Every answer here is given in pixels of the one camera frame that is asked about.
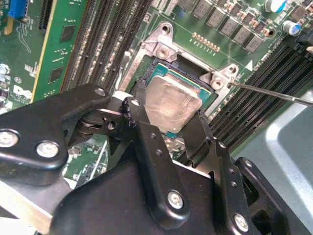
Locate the thin metal locking lever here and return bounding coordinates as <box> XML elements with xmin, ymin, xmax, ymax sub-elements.
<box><xmin>227</xmin><ymin>80</ymin><xmax>313</xmax><ymax>106</ymax></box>

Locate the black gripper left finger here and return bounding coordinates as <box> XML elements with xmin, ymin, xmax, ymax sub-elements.
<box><xmin>0</xmin><ymin>78</ymin><xmax>191</xmax><ymax>231</ymax></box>

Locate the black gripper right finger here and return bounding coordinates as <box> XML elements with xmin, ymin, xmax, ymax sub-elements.
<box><xmin>182</xmin><ymin>110</ymin><xmax>291</xmax><ymax>235</ymax></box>

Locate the silver CPU chip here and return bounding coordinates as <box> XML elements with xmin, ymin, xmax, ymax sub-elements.
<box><xmin>144</xmin><ymin>62</ymin><xmax>213</xmax><ymax>139</ymax></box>

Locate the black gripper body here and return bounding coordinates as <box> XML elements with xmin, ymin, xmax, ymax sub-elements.
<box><xmin>50</xmin><ymin>156</ymin><xmax>232</xmax><ymax>235</ymax></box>

